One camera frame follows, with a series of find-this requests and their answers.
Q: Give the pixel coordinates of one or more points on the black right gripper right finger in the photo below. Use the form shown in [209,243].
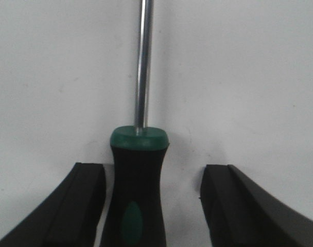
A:
[239,212]

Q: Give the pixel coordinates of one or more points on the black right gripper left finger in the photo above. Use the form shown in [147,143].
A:
[69,215]

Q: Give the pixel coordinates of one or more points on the green black screwdriver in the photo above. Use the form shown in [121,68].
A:
[135,214]

